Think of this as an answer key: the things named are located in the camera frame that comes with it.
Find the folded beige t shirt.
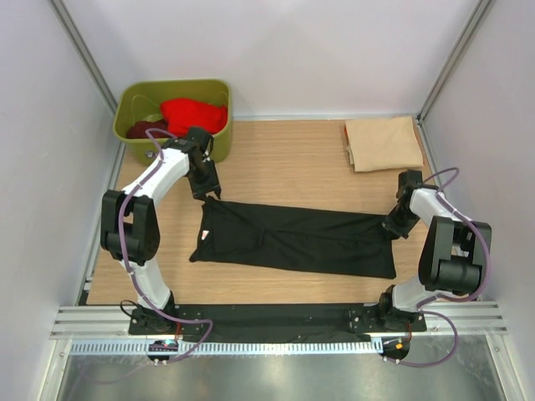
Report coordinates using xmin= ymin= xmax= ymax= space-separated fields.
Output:
xmin=344 ymin=115 xmax=424 ymax=173

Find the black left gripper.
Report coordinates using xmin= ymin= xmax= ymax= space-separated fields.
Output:
xmin=186 ymin=159 xmax=221 ymax=203

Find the dark maroon t shirt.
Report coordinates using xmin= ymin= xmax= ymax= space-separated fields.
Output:
xmin=125 ymin=119 xmax=168 ymax=140

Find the slotted grey cable duct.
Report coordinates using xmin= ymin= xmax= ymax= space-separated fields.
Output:
xmin=69 ymin=338 xmax=383 ymax=357

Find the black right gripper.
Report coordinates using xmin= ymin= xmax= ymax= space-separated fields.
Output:
xmin=382 ymin=206 xmax=420 ymax=241

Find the red t shirt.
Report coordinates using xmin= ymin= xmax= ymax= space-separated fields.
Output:
xmin=160 ymin=98 xmax=228 ymax=136

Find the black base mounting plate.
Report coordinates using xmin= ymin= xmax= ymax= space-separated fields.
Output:
xmin=127 ymin=302 xmax=426 ymax=336

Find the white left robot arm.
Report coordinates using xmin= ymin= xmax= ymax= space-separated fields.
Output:
xmin=100 ymin=127 xmax=222 ymax=334

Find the black t shirt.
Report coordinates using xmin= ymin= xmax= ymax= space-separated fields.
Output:
xmin=190 ymin=197 xmax=396 ymax=280

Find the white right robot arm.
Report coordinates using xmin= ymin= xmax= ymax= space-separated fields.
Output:
xmin=376 ymin=170 xmax=492 ymax=331

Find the olive green plastic bin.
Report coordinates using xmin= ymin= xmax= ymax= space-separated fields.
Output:
xmin=113 ymin=79 xmax=232 ymax=165

